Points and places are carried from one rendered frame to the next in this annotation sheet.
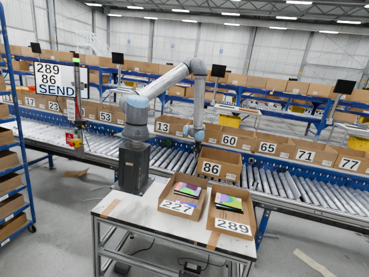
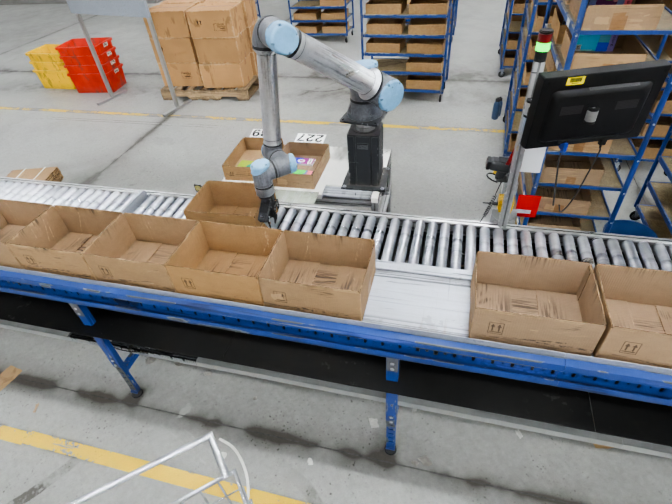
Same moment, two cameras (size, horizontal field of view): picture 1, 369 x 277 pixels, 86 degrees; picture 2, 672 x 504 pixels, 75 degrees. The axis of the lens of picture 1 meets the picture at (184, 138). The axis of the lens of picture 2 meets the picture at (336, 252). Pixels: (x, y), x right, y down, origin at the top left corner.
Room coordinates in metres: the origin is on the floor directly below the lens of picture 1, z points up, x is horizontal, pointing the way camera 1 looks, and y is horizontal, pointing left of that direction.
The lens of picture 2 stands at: (3.61, 0.36, 2.16)
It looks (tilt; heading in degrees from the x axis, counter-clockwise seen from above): 41 degrees down; 186
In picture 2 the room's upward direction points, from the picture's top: 5 degrees counter-clockwise
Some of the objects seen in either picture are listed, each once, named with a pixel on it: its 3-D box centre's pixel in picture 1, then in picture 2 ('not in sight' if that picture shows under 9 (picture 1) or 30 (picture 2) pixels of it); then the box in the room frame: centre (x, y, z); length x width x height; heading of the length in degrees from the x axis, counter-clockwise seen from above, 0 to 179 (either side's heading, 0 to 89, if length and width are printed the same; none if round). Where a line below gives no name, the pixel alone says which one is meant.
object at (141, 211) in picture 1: (179, 204); (307, 169); (1.18, -0.03, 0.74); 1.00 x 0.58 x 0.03; 79
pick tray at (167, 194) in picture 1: (185, 193); (300, 164); (1.22, -0.06, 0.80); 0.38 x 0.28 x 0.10; 168
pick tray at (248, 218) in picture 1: (229, 208); (254, 158); (1.12, -0.37, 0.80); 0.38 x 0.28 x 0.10; 171
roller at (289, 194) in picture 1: (285, 186); (130, 221); (1.66, -1.01, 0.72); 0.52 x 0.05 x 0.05; 168
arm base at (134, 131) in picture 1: (135, 128); (364, 104); (1.34, 0.35, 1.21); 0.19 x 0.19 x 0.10
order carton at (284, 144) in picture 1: (272, 144); (74, 241); (2.13, -0.99, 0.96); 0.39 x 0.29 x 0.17; 78
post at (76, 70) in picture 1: (78, 115); (516, 161); (1.82, 1.03, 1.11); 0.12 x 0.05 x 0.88; 78
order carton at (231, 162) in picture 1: (219, 162); (233, 210); (1.74, -0.36, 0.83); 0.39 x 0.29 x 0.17; 80
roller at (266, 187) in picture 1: (264, 181); (160, 224); (1.70, -0.82, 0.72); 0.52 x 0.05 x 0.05; 168
